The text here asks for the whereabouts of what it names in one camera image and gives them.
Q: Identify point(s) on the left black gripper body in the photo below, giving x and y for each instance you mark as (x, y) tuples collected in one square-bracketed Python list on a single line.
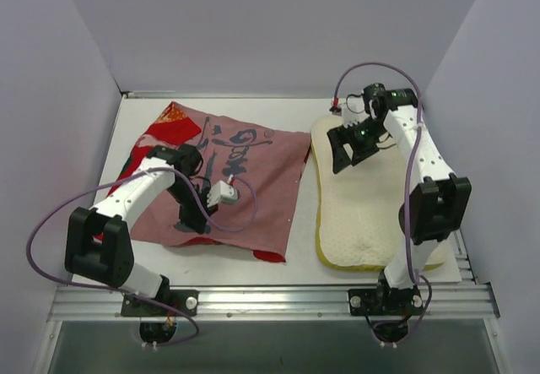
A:
[(194, 215)]

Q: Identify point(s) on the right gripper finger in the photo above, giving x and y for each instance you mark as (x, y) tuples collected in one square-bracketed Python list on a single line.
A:
[(340, 158), (360, 155)]

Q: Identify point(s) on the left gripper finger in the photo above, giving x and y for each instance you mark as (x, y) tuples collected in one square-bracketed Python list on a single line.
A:
[(190, 226), (210, 200)]

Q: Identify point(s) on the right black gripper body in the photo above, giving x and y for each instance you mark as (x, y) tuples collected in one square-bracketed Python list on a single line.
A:
[(350, 140)]

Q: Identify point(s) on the red pink printed pillowcase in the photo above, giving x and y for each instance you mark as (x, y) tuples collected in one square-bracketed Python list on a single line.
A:
[(265, 165)]

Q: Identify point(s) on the cream pillow yellow edge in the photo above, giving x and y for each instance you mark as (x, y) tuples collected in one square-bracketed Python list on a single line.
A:
[(357, 228)]

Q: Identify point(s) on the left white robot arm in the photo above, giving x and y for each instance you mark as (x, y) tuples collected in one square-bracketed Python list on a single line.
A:
[(99, 245)]

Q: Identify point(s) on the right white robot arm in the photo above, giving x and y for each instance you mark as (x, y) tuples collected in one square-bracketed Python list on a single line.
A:
[(435, 198)]

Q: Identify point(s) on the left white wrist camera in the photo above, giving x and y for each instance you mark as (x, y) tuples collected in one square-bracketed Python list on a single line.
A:
[(224, 191)]

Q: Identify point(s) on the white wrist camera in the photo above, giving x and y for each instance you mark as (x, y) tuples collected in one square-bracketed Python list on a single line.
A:
[(349, 109), (224, 191)]

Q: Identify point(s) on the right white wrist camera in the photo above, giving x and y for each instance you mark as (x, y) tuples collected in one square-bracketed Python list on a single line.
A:
[(349, 109)]

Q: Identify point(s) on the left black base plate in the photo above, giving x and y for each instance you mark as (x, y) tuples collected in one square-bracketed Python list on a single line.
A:
[(160, 302)]

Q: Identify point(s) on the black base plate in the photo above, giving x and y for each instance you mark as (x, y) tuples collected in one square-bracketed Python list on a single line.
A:
[(160, 302), (385, 303)]

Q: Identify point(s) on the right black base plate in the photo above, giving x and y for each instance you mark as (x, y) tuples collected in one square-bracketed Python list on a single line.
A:
[(385, 303)]

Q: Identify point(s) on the aluminium front rail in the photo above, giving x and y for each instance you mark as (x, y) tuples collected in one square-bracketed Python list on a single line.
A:
[(330, 302)]

